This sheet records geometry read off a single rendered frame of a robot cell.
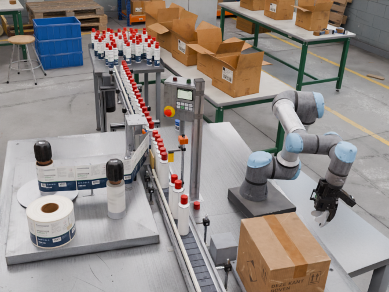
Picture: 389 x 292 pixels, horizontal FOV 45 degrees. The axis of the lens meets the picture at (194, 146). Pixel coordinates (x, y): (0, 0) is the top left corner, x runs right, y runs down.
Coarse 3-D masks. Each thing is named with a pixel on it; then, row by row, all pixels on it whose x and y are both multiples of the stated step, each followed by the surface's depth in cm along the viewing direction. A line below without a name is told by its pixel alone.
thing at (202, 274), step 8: (168, 192) 248; (176, 224) 224; (184, 240) 214; (192, 240) 214; (192, 248) 210; (192, 256) 205; (200, 256) 205; (192, 264) 201; (200, 264) 201; (200, 272) 197; (208, 272) 197; (192, 280) 192; (200, 280) 192; (208, 280) 193; (200, 288) 189; (208, 288) 189
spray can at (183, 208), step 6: (186, 198) 209; (180, 204) 210; (186, 204) 210; (180, 210) 211; (186, 210) 210; (180, 216) 212; (186, 216) 212; (180, 222) 214; (186, 222) 214; (180, 228) 215; (186, 228) 215; (180, 234) 217; (186, 234) 217
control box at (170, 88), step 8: (168, 80) 227; (184, 80) 228; (192, 80) 228; (168, 88) 226; (176, 88) 224; (184, 88) 223; (192, 88) 221; (168, 96) 228; (176, 96) 226; (168, 104) 229; (176, 112) 230; (184, 112) 229; (192, 112) 227; (184, 120) 230; (192, 120) 229
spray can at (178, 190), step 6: (180, 180) 221; (174, 186) 222; (180, 186) 220; (174, 192) 221; (180, 192) 220; (174, 198) 222; (180, 198) 222; (174, 204) 224; (174, 210) 225; (174, 216) 227
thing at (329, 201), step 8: (320, 184) 176; (328, 184) 174; (312, 192) 181; (320, 192) 178; (328, 192) 177; (320, 200) 175; (328, 200) 176; (336, 200) 177; (320, 208) 177; (328, 208) 178
